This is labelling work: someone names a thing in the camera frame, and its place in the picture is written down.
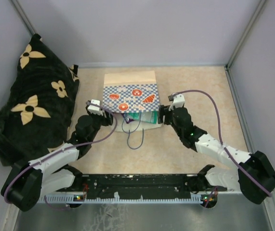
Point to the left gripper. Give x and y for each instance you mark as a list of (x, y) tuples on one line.
[(107, 121)]

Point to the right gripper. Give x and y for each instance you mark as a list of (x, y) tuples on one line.
[(163, 110)]

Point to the teal Fox's mint candy bag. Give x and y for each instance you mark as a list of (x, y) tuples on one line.
[(148, 117)]

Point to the checkered paper bag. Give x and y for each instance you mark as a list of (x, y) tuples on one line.
[(131, 92)]

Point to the purple candy bag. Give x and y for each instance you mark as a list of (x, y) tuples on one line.
[(126, 119)]

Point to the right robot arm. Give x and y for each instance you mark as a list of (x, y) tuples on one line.
[(252, 174)]

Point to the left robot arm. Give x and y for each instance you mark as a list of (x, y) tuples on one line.
[(32, 180)]

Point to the black floral pillow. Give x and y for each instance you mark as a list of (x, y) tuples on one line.
[(36, 118)]

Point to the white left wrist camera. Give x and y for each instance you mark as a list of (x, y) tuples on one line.
[(93, 107)]

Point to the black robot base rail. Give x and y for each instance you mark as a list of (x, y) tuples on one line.
[(137, 186)]

